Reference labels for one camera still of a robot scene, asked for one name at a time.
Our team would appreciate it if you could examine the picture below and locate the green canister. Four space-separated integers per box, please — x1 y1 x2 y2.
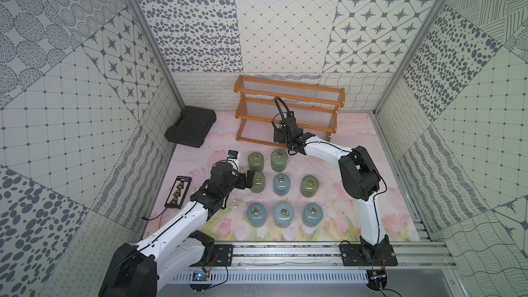
247 152 265 172
251 170 266 193
270 149 288 173
300 175 320 198

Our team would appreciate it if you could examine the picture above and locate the blue canister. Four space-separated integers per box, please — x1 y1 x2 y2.
273 173 291 196
246 203 267 228
302 203 324 228
273 202 294 228

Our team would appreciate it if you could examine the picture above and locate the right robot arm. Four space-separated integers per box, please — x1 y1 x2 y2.
272 112 390 262

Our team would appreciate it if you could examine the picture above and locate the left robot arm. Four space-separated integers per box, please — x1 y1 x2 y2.
98 159 255 296

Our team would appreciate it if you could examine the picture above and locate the wooden three-tier shelf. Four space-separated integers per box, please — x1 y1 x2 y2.
234 75 346 147

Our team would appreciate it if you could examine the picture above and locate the black plastic tool case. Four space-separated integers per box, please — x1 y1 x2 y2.
164 106 217 148

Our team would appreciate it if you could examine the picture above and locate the left controller board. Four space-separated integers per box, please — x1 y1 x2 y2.
189 271 211 292

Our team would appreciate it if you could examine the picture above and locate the controller board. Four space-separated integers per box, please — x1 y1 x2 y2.
189 271 211 292
367 269 388 292

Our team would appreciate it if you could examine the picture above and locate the right controller board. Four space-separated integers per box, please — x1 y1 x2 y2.
367 269 388 292

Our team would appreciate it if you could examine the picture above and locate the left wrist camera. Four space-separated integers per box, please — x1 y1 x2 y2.
227 150 239 162

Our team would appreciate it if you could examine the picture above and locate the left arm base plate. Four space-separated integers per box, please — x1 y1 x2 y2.
201 244 234 268

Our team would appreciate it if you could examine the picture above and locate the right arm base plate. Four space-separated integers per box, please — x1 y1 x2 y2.
338 241 399 268

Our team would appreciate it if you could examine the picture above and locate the aluminium mounting rail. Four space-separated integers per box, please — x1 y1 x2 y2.
197 241 459 271

